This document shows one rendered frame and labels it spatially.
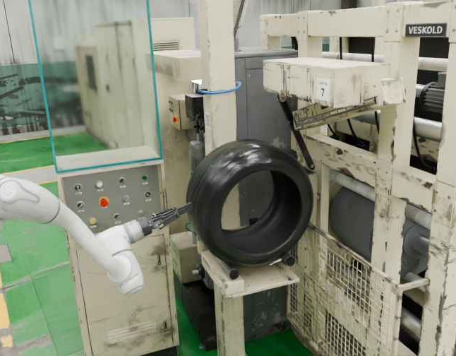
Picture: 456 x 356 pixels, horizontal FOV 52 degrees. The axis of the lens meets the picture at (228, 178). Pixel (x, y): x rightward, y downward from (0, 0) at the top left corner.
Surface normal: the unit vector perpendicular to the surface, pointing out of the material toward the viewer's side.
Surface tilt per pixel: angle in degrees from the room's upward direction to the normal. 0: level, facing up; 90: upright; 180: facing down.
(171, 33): 90
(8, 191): 53
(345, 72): 90
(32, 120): 90
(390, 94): 72
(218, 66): 90
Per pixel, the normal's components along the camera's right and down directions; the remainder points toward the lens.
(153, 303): 0.36, 0.27
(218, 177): -0.27, -0.24
